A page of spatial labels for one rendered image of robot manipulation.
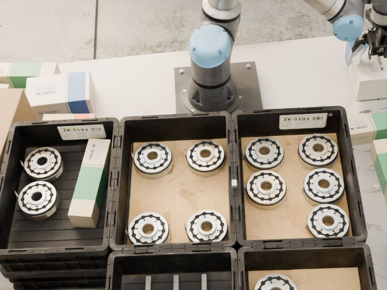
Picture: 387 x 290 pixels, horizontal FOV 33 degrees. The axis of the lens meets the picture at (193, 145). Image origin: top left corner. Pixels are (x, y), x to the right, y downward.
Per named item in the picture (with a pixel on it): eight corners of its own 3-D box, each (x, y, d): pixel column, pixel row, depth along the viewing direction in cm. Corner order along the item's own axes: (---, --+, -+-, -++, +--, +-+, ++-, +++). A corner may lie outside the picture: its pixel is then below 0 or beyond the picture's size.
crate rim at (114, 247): (121, 121, 177) (120, 116, 175) (231, 116, 175) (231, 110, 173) (110, 255, 154) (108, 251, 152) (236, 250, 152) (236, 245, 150)
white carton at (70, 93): (95, 88, 213) (89, 70, 205) (95, 117, 205) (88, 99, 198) (34, 96, 213) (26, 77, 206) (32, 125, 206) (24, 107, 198)
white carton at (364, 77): (344, 53, 211) (346, 33, 204) (380, 49, 211) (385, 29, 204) (356, 100, 199) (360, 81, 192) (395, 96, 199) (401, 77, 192)
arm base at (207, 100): (186, 79, 205) (183, 56, 198) (233, 75, 206) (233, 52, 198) (189, 115, 196) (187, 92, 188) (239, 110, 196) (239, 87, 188)
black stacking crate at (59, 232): (24, 148, 187) (12, 123, 178) (126, 142, 185) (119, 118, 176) (0, 275, 164) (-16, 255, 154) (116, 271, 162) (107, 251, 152)
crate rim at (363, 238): (231, 116, 175) (231, 110, 173) (344, 110, 173) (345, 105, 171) (237, 250, 152) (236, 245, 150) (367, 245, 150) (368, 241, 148)
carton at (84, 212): (95, 228, 167) (91, 217, 162) (72, 226, 168) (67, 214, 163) (114, 152, 181) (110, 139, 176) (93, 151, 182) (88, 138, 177)
